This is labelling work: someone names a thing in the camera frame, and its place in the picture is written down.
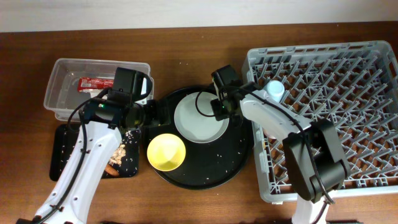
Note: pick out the light blue plastic cup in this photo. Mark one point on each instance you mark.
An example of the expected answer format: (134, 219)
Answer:
(275, 90)

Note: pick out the clear plastic waste bin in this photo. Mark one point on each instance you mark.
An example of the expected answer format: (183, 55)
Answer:
(62, 95)

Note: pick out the round black serving tray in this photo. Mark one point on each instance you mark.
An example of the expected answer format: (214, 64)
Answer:
(210, 164)

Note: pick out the red sauce packet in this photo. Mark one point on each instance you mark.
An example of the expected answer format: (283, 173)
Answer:
(86, 84)

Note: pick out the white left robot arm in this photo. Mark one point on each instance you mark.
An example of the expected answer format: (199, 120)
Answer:
(104, 120)

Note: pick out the pale grey plate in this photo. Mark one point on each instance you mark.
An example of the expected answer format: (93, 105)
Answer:
(194, 126)

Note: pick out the food scraps pile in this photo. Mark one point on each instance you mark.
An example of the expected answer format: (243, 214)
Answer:
(128, 150)

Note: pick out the black rectangular tray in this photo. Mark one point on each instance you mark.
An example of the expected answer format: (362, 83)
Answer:
(62, 149)

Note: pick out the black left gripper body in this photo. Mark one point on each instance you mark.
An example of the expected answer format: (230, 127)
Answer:
(152, 116)

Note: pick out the grey dishwasher rack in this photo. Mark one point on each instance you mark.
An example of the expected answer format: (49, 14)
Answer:
(354, 85)

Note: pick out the orange carrot piece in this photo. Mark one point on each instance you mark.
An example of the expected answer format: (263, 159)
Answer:
(111, 171)

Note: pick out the pink plastic cup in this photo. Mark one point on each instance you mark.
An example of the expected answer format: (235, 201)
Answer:
(268, 135)

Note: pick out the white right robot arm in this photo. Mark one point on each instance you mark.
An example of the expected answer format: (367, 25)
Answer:
(314, 156)

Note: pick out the yellow bowl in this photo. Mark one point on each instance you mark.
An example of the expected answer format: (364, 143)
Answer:
(166, 152)

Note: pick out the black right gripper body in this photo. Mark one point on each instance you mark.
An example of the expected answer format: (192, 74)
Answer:
(221, 105)

